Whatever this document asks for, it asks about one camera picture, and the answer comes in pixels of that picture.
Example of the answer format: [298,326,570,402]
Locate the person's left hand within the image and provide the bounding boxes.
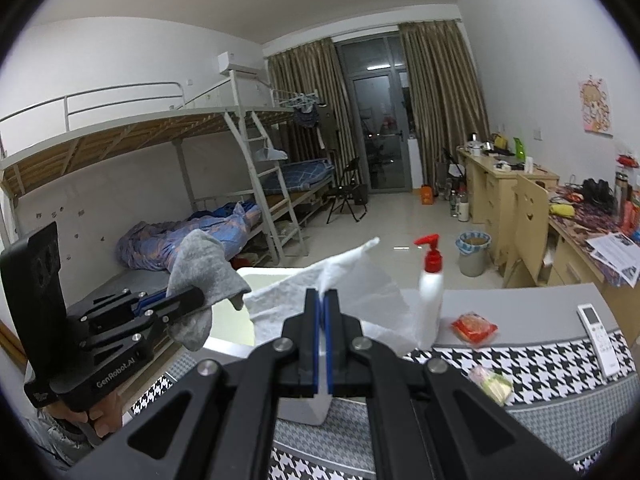
[57,391,124,442]

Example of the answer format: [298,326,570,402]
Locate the cluster of toiletry bottles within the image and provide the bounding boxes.
[622,200,640,241]

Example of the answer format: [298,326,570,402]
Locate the white air conditioner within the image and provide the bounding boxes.
[217,51,261,77]

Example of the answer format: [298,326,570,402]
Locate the blue checked bed sheet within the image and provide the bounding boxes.
[260,159,335,193]

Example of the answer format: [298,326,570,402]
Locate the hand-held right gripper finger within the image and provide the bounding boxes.
[65,287,323,480]
[324,289,583,480]

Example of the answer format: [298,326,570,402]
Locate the printed paper sheets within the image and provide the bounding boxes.
[585,232,640,286]

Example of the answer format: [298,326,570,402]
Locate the dark hanging clothes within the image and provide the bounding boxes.
[292,102,333,148]

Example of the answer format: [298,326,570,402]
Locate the wide brown curtain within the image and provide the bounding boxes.
[398,20,493,191]

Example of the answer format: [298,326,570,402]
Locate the glass balcony door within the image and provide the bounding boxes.
[334,30,423,193]

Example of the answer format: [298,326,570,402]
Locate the houndstooth table mat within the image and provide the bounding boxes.
[125,332,640,480]

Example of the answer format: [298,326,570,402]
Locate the pink cartoon wall poster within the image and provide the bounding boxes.
[579,77,613,136]

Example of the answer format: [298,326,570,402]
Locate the white metal bed ladder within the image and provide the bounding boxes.
[223,109,307,267]

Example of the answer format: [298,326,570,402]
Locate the grey sock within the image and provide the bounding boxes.
[166,229,252,352]

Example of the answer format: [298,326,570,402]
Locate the small white metal bunk bed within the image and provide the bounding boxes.
[235,87,341,241]

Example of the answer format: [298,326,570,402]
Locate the white lotion bottle red pump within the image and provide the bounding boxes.
[414,234,445,348]

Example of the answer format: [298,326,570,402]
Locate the black shoes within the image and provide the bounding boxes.
[580,178,617,213]

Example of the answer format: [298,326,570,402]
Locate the grey trash bin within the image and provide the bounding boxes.
[455,231,492,277]

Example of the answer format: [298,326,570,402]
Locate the wooden chair with smiley cutout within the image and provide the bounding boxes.
[502,174,551,288]

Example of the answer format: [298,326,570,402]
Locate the large white metal bunk bed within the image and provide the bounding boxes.
[0,81,301,311]

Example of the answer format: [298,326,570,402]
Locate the dark thermos flask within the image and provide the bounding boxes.
[615,171,632,223]

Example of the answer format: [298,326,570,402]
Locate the white remote control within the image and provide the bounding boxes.
[576,304,622,380]

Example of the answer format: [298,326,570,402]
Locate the blue checked quilt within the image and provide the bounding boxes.
[116,201,262,272]

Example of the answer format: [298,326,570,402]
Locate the white foam box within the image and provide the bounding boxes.
[202,266,333,427]

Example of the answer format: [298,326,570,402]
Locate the white paper towel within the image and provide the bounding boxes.
[243,236,423,353]

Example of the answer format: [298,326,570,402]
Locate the wooden desk with patterned cloth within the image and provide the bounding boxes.
[542,185,640,291]

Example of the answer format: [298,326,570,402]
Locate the narrow brown curtain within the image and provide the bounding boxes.
[267,39,358,196]

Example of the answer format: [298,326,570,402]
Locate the red snack packet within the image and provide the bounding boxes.
[451,311,499,348]

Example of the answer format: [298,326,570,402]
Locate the bare light wooden desk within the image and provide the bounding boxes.
[456,145,560,233]

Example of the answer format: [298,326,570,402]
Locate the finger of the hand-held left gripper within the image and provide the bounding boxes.
[145,286,206,326]
[137,291,173,309]

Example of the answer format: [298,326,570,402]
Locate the black folding chair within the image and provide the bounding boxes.
[326,157,368,224]

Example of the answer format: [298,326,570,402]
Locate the grey mattress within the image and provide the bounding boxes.
[65,260,171,311]

